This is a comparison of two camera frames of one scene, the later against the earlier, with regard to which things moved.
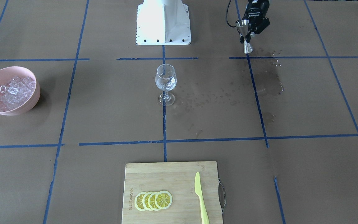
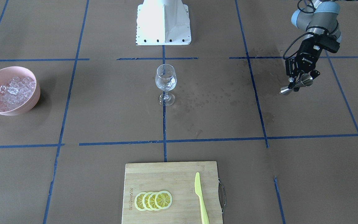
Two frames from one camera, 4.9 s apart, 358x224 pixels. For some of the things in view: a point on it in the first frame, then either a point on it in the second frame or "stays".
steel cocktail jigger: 243,25 -> 305,80
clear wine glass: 166,80 stays
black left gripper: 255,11 -> 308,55
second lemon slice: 145,201 stays
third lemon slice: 151,201 stays
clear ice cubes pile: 14,94 stays
